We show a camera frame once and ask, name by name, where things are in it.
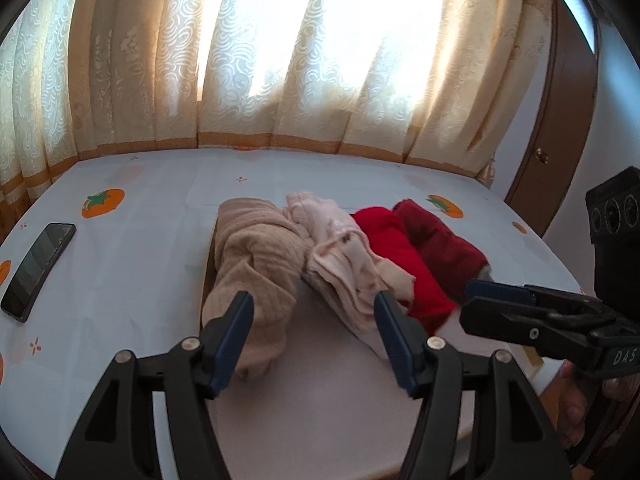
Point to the white tablecloth with orange prints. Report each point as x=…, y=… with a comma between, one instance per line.
x=150, y=210

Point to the black smartphone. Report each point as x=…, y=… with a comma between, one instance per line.
x=37, y=270

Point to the brass door knob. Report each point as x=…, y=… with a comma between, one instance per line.
x=540, y=156

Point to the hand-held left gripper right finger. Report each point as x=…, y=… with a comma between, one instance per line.
x=392, y=345

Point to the brown wooden door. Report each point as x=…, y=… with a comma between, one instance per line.
x=560, y=135

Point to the person's right hand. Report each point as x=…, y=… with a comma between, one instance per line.
x=572, y=410

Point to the pink dotted underwear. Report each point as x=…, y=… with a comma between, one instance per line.
x=335, y=255

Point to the bright red underwear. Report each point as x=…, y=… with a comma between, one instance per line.
x=400, y=255

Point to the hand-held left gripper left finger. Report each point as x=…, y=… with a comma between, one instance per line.
x=232, y=340

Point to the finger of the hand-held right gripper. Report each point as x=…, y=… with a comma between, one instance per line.
x=500, y=320
x=500, y=290

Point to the cream patterned curtain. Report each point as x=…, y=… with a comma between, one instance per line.
x=150, y=60

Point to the crimson underwear with grey waistband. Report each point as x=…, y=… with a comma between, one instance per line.
x=440, y=245

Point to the beige ribbed underwear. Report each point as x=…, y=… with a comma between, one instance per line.
x=250, y=260

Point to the curtain tassel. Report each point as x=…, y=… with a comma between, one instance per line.
x=489, y=172

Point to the cardboard tray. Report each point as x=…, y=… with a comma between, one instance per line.
x=325, y=410

